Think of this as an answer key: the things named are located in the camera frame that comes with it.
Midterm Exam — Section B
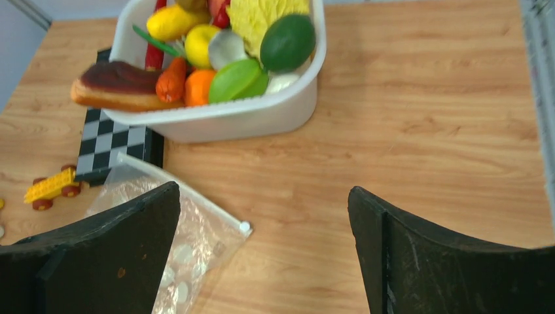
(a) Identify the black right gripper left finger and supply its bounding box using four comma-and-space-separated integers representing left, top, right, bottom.
1, 182, 181, 313

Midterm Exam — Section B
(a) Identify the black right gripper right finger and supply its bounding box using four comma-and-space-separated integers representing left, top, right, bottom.
348, 186, 554, 313

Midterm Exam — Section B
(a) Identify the clear dotted zip bag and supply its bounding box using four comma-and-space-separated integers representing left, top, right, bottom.
85, 152, 253, 313

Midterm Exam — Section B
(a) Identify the orange carrot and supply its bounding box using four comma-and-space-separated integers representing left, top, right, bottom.
155, 57, 187, 103

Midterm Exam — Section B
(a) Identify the light green leaf vegetable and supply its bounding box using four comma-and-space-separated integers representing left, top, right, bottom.
209, 58, 270, 103

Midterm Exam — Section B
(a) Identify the white grey mushroom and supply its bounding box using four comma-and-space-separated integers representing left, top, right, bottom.
208, 29, 249, 71

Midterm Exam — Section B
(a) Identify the dark green lime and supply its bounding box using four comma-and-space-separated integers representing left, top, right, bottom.
260, 14, 316, 73

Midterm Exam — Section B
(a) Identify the white plastic food tub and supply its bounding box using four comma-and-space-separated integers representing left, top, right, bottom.
104, 1, 327, 143

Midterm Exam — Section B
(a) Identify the yellow toy brick car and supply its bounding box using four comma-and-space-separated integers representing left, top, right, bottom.
24, 164, 82, 211

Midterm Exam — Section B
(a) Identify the black white checkerboard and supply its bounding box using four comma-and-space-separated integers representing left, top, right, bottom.
75, 48, 164, 186

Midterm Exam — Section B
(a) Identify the chocolate glazed eclair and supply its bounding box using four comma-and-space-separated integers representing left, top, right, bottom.
70, 61, 184, 113

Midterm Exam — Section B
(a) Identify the orange tangerine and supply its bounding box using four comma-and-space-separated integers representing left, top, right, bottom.
183, 69, 217, 107

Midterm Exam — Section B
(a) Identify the long red chili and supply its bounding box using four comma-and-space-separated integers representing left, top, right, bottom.
145, 0, 167, 71

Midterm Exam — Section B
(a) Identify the green onion stalk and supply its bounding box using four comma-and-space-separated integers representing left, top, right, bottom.
132, 24, 183, 57

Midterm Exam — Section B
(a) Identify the yellow lemon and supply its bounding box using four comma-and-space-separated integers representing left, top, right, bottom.
184, 24, 221, 69

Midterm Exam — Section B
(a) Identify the yellow mango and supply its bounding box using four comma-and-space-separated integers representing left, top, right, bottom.
146, 5, 211, 42

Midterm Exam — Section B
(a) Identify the brown kiwi potato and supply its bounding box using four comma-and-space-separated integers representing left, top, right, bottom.
175, 0, 207, 12

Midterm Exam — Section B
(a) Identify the red pepper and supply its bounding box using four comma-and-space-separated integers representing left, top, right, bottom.
207, 0, 231, 29

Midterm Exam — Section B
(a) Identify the yellow napa cabbage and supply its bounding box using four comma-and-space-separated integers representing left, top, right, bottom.
226, 0, 310, 58

